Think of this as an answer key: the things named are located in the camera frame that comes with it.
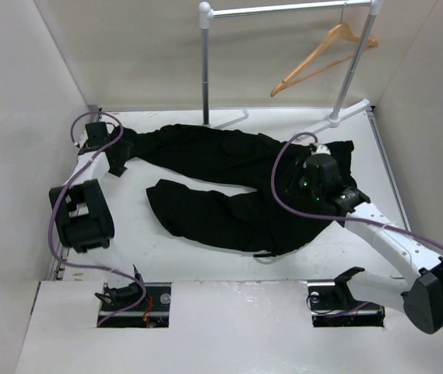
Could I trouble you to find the black trousers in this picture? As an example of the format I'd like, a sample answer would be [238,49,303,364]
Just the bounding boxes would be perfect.
[121,123,357,265]

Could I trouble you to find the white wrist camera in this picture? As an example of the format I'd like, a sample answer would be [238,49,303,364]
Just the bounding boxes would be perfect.
[74,131,88,149]
[310,143,331,155]

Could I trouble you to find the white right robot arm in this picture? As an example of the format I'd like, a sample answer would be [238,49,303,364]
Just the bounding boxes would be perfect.
[287,153,443,334]

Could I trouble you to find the wooden clothes hanger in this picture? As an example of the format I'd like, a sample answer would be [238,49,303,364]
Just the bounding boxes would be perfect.
[269,20,361,97]

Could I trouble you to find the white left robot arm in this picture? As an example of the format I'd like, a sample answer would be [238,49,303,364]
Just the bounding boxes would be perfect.
[47,121,147,314]

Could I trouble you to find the white clothes rack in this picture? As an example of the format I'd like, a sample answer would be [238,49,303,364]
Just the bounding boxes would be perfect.
[197,0,385,139]

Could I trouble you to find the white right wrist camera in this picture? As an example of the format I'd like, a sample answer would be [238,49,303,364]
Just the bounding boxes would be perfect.
[310,143,331,155]

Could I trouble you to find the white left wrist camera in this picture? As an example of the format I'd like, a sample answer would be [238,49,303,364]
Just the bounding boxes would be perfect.
[74,131,88,149]

